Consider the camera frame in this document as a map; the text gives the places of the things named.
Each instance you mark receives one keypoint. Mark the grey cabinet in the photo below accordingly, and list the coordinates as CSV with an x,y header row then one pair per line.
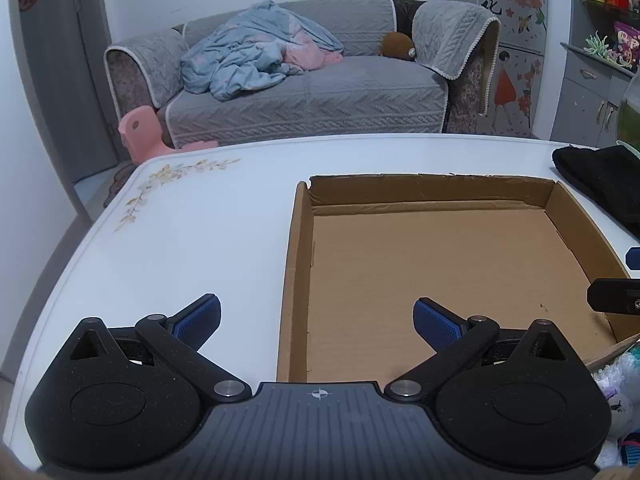
x,y
580,95

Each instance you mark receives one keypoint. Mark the refrigerator with flower decals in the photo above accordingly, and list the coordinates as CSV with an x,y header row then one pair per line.
x,y
520,20

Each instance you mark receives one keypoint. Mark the cardboard box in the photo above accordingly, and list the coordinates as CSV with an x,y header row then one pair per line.
x,y
425,260

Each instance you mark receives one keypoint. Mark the green spiky plant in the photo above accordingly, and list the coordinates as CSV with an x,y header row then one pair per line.
x,y
599,45

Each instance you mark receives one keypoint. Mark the pile of cloth bundles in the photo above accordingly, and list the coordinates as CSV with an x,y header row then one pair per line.
x,y
620,390

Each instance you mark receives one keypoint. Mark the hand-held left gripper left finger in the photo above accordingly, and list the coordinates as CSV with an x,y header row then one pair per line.
x,y
197,322

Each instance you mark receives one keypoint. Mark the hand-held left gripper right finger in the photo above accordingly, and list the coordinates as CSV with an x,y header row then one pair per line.
x,y
435,322

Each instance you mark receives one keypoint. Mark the patterned floor mat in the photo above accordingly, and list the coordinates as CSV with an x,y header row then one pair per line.
x,y
117,182

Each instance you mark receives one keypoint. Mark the black cloth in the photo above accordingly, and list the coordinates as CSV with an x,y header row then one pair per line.
x,y
600,180

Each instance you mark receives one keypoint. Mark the pink child chair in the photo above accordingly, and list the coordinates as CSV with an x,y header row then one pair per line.
x,y
142,130

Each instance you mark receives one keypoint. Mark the grey door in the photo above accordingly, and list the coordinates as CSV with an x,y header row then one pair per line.
x,y
55,85

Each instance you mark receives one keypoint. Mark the brown plush toy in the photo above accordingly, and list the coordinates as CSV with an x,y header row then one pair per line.
x,y
395,45

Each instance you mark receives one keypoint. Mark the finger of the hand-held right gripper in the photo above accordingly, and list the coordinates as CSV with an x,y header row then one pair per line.
x,y
634,256
612,296

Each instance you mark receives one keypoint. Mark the glass fish bowl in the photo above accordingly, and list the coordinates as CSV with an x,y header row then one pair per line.
x,y
631,115

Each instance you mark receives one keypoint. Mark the blue and pink blanket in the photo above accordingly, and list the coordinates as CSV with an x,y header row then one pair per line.
x,y
235,60

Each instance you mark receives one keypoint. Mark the grey sofa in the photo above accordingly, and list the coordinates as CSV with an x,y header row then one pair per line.
x,y
325,95

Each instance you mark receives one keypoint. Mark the purple snack packet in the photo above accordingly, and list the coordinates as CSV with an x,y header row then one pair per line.
x,y
627,42

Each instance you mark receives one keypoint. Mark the grey knitted armrest cover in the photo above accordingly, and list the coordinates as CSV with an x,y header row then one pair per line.
x,y
145,65
450,35

